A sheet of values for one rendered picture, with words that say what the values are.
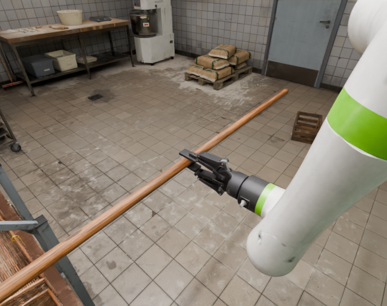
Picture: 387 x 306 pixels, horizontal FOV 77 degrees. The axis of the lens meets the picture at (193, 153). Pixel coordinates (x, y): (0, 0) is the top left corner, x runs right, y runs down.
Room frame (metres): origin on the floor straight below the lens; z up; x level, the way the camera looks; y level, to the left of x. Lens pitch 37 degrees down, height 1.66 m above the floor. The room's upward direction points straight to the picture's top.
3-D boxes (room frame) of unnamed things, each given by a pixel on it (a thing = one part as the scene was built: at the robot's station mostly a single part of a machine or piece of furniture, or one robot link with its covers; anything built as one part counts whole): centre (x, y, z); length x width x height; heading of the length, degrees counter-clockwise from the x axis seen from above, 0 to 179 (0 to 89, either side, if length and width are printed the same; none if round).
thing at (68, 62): (4.68, 2.48, 0.35); 0.50 x 0.36 x 0.24; 51
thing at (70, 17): (5.06, 2.26, 1.01); 0.43 x 0.42 x 0.21; 139
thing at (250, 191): (0.46, -0.16, 1.18); 0.12 x 0.06 x 0.09; 140
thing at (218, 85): (4.79, -0.51, 0.07); 1.20 x 0.80 x 0.14; 139
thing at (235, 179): (0.51, -0.11, 1.18); 0.09 x 0.07 x 0.08; 50
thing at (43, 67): (4.36, 2.75, 0.35); 0.50 x 0.36 x 0.24; 49
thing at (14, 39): (4.90, 2.29, 0.45); 2.20 x 0.80 x 0.90; 139
